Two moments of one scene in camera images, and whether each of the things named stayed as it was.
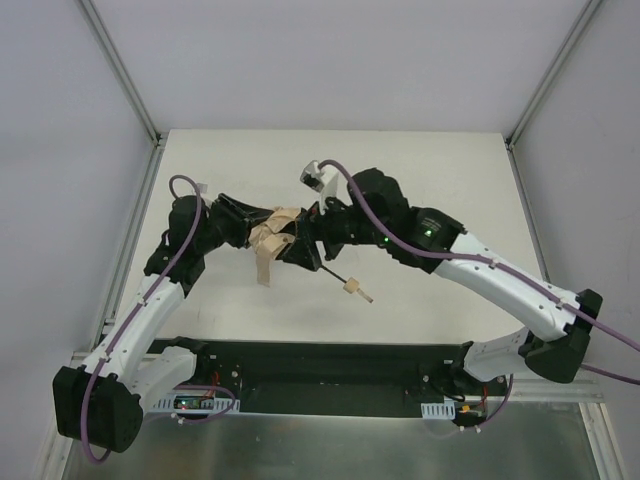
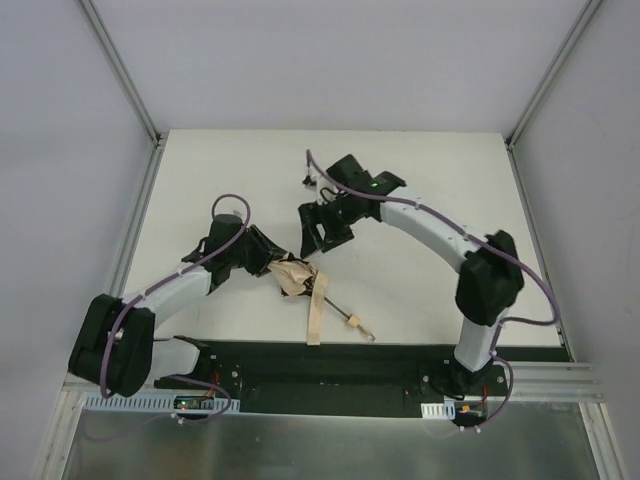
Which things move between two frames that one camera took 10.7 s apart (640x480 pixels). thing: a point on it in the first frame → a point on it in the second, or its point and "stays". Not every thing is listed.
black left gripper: x=233 y=220 → x=262 y=253
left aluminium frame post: x=122 y=70 stays
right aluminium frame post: x=574 y=37 stays
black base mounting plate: x=339 y=377 stays
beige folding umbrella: x=266 y=242 → x=299 y=278
